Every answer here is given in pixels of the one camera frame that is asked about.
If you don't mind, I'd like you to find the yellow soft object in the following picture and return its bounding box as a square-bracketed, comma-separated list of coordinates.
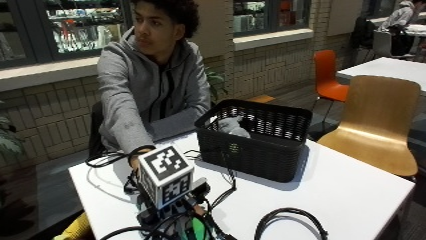
[52, 212, 93, 240]

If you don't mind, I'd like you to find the thin black cable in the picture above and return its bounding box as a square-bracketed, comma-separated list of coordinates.
[182, 149, 238, 209]

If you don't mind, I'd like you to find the grey soft toy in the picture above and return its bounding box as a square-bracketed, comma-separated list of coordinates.
[215, 115, 253, 139]

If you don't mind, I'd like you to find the large dark-framed window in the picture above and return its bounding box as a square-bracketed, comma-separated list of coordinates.
[0, 0, 133, 69]

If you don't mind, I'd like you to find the brown wooden seat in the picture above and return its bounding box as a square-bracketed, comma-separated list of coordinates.
[245, 94, 277, 104]

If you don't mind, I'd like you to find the white background table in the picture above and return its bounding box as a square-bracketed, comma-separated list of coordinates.
[335, 56, 426, 98]

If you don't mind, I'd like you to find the black woven plastic basket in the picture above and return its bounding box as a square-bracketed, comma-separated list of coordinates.
[193, 98, 314, 184]

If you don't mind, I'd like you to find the small dark-framed window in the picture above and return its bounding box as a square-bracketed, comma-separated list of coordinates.
[231, 0, 311, 38]

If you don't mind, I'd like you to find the green potted plant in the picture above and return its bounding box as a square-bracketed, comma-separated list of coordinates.
[0, 99, 26, 161]

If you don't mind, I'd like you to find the white cube with black markers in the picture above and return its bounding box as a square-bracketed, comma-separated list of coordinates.
[137, 145, 195, 210]

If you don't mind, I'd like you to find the black glove cable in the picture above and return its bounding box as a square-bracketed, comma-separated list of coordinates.
[84, 151, 130, 169]

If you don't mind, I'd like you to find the light wooden chair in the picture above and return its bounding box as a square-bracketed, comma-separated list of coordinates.
[316, 75, 422, 178]

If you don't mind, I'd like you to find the green object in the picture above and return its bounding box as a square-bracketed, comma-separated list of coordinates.
[185, 216, 209, 240]

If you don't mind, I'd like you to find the dark background chair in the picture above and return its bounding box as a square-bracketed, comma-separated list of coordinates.
[348, 15, 379, 51]

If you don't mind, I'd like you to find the small leafy plant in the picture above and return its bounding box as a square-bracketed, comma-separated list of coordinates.
[203, 66, 229, 101]

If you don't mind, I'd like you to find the the person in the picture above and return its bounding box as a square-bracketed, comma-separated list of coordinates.
[96, 0, 213, 155]

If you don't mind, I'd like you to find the orange plastic chair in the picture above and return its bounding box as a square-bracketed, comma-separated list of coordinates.
[311, 49, 350, 103]

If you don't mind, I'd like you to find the black looped cable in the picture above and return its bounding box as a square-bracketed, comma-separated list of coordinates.
[253, 207, 330, 240]

